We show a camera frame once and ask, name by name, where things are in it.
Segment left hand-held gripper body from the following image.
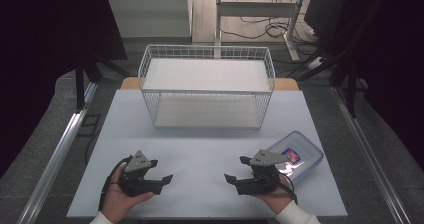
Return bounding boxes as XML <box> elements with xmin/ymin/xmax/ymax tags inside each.
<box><xmin>117</xmin><ymin>149</ymin><xmax>164</xmax><ymax>198</ymax></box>

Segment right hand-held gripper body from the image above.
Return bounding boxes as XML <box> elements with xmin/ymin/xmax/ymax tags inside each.
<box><xmin>234</xmin><ymin>149</ymin><xmax>292</xmax><ymax>196</ymax></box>

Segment person's right hand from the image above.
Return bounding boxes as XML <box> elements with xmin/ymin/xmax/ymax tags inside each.
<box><xmin>255</xmin><ymin>173</ymin><xmax>296</xmax><ymax>216</ymax></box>

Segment person's left hand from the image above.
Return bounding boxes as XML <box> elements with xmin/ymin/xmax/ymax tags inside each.
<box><xmin>100</xmin><ymin>163</ymin><xmax>155</xmax><ymax>224</ymax></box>

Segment clear plastic box blue lid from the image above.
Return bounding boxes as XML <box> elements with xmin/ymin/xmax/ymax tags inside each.
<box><xmin>266</xmin><ymin>130</ymin><xmax>325</xmax><ymax>186</ymax></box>

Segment wooden board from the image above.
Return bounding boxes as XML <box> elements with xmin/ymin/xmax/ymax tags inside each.
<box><xmin>119</xmin><ymin>76</ymin><xmax>300</xmax><ymax>92</ymax></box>

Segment black metal stand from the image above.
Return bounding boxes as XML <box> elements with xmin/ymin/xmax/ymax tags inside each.
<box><xmin>328</xmin><ymin>58</ymin><xmax>359</xmax><ymax>119</ymax></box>
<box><xmin>73</xmin><ymin>55</ymin><xmax>105</xmax><ymax>114</ymax></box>

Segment white power strip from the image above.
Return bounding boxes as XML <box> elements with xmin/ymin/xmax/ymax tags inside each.
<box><xmin>306</xmin><ymin>56</ymin><xmax>325</xmax><ymax>71</ymax></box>

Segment dark curtain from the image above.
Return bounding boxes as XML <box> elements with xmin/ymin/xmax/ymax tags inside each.
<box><xmin>333</xmin><ymin>0</ymin><xmax>424</xmax><ymax>172</ymax></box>
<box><xmin>0</xmin><ymin>0</ymin><xmax>128</xmax><ymax>179</ymax></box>

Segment white cabinet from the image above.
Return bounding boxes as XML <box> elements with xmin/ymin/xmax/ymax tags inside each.
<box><xmin>104</xmin><ymin>0</ymin><xmax>194</xmax><ymax>39</ymax></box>

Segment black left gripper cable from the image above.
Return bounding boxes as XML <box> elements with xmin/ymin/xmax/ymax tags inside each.
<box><xmin>97</xmin><ymin>154</ymin><xmax>134</xmax><ymax>212</ymax></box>

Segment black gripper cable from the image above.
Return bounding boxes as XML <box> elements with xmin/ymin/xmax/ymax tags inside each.
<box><xmin>278</xmin><ymin>174</ymin><xmax>299</xmax><ymax>205</ymax></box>
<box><xmin>97</xmin><ymin>154</ymin><xmax>134</xmax><ymax>212</ymax></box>

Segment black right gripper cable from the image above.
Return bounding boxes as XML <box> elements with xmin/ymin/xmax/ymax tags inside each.
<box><xmin>278</xmin><ymin>174</ymin><xmax>299</xmax><ymax>205</ymax></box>

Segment black floor bracket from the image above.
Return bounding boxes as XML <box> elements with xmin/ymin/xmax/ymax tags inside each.
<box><xmin>77</xmin><ymin>113</ymin><xmax>102</xmax><ymax>138</ymax></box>

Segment aluminium rail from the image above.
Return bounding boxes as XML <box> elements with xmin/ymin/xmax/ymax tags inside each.
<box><xmin>16</xmin><ymin>81</ymin><xmax>100</xmax><ymax>224</ymax></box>
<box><xmin>330</xmin><ymin>85</ymin><xmax>413</xmax><ymax>224</ymax></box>

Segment white wire shelf rack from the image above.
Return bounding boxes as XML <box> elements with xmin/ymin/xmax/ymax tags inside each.
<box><xmin>137</xmin><ymin>44</ymin><xmax>277</xmax><ymax>130</ymax></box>

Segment black floor cables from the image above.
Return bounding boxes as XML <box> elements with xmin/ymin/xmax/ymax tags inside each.
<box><xmin>220</xmin><ymin>0</ymin><xmax>321</xmax><ymax>57</ymax></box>

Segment white metal desk frame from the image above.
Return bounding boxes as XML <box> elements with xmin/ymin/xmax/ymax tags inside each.
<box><xmin>214</xmin><ymin>0</ymin><xmax>307</xmax><ymax>62</ymax></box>

